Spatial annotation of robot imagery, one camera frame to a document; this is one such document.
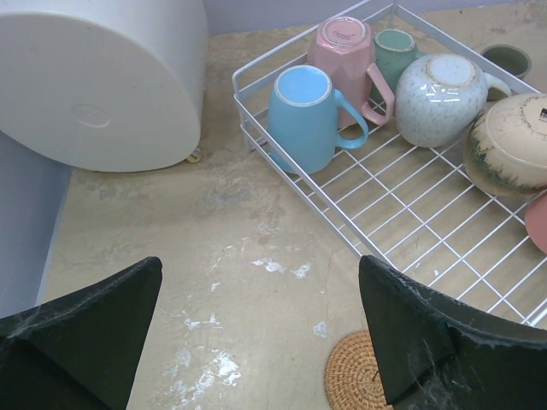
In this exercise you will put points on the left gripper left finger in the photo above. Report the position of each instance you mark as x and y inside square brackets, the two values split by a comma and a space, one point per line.
[81, 350]

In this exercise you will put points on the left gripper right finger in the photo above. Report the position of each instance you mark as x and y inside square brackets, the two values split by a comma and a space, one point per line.
[435, 352]

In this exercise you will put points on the coral pink mug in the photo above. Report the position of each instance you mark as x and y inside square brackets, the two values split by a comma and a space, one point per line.
[536, 222]

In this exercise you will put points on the beige round mug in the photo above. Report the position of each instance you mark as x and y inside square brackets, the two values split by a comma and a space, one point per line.
[505, 150]

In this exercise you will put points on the pale grey white mug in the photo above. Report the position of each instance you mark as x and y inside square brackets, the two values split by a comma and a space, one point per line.
[439, 95]

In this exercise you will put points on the light blue mug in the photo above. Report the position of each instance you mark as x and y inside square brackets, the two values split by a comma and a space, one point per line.
[303, 117]

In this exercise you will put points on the sage green cup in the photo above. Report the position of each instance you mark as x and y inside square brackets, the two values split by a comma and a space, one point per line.
[394, 51]

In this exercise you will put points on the light pink mug white inside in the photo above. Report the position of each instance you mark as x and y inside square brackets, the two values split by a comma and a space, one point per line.
[343, 48]

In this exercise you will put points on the round woven cork coaster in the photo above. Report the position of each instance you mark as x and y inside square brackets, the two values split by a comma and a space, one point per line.
[351, 376]

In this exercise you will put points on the large white cylindrical container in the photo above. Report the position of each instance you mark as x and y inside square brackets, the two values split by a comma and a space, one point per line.
[108, 86]

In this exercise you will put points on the olive green small cup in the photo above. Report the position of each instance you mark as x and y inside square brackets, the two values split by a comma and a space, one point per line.
[510, 58]

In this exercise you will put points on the white wire dish rack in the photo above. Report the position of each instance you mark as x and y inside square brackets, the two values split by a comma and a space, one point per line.
[416, 209]

